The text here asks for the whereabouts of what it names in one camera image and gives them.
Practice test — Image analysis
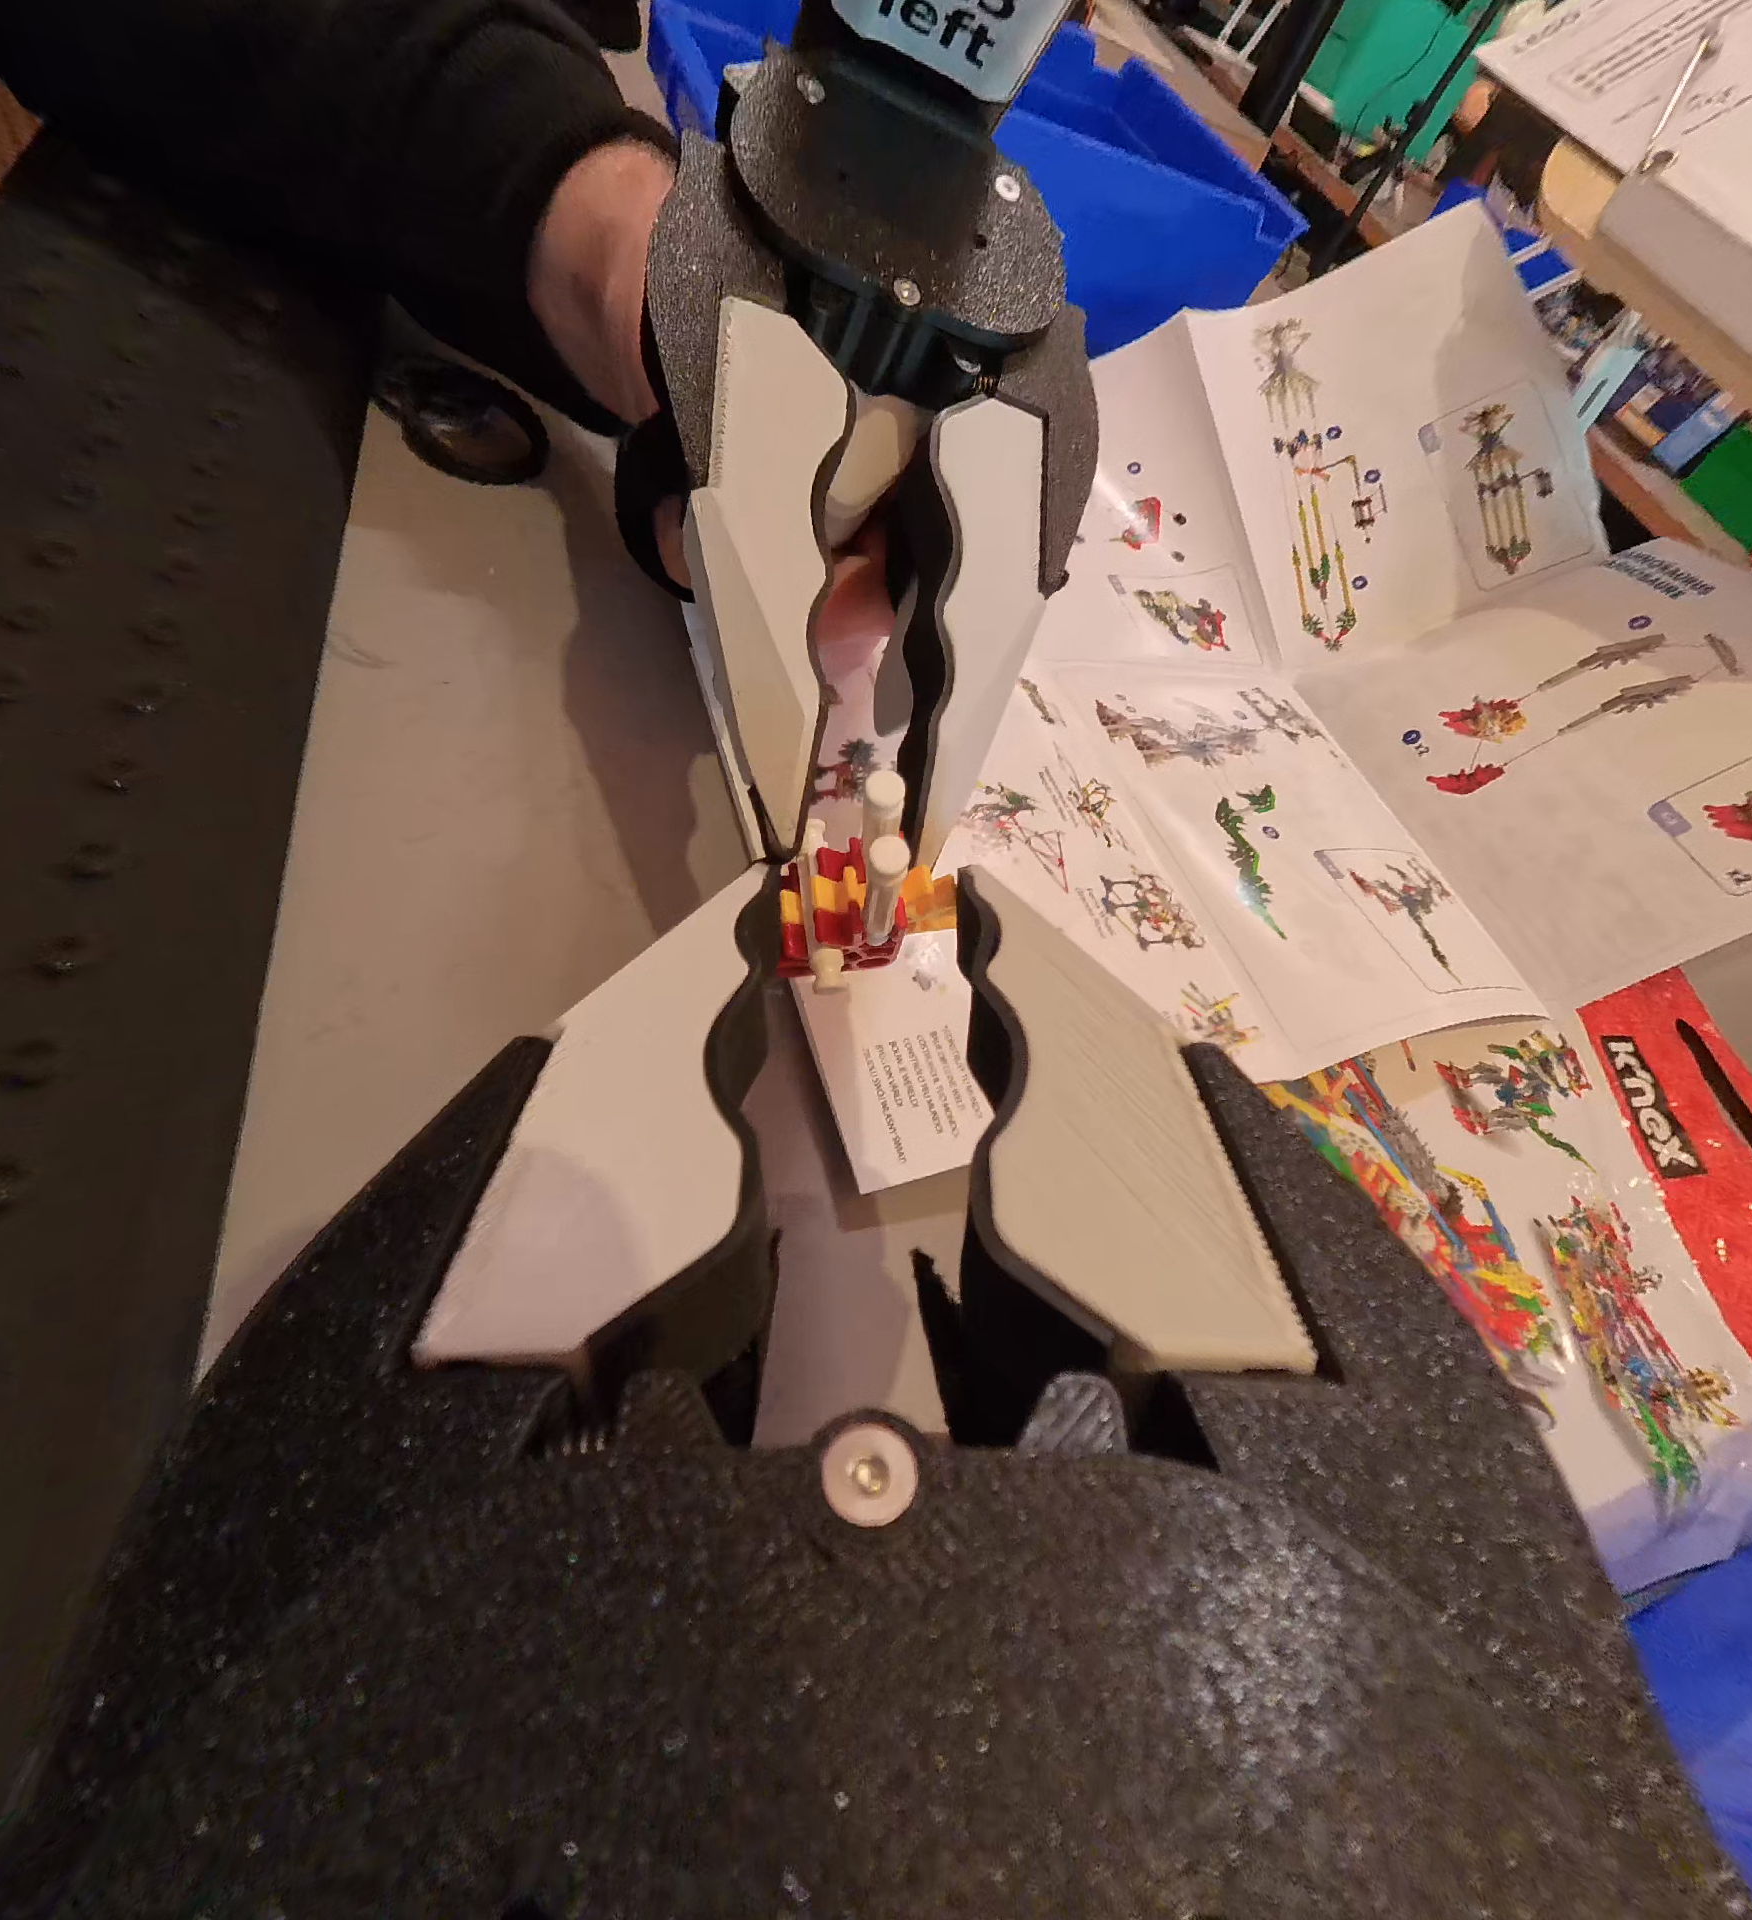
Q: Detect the black dotted mat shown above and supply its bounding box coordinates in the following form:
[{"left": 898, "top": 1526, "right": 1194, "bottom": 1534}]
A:
[{"left": 0, "top": 142, "right": 373, "bottom": 1818}]

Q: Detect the orange printed toy box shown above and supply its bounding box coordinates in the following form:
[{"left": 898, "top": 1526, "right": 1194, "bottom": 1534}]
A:
[{"left": 1255, "top": 965, "right": 1752, "bottom": 1602}]

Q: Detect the person's left hand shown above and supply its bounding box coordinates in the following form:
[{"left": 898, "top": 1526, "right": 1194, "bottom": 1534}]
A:
[{"left": 522, "top": 140, "right": 678, "bottom": 437}]

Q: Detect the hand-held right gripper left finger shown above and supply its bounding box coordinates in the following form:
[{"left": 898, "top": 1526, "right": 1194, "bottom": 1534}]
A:
[{"left": 412, "top": 862, "right": 783, "bottom": 1421}]

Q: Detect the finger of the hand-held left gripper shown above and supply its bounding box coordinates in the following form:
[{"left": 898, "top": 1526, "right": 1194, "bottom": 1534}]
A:
[
  {"left": 898, "top": 397, "right": 1050, "bottom": 880},
  {"left": 682, "top": 292, "right": 855, "bottom": 864}
]

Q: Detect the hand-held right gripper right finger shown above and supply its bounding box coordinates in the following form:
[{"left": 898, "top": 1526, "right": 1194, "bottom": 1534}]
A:
[{"left": 953, "top": 867, "right": 1342, "bottom": 1380}]

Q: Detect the white cardboard box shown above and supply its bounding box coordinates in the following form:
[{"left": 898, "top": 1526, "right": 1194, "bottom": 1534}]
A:
[{"left": 1474, "top": 0, "right": 1752, "bottom": 440}]

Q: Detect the person's left forearm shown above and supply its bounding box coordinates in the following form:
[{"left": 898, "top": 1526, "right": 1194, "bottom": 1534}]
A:
[{"left": 0, "top": 0, "right": 676, "bottom": 440}]

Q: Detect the white printed instruction booklet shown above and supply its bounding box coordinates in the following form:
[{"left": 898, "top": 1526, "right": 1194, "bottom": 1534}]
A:
[{"left": 682, "top": 199, "right": 1752, "bottom": 1203}]

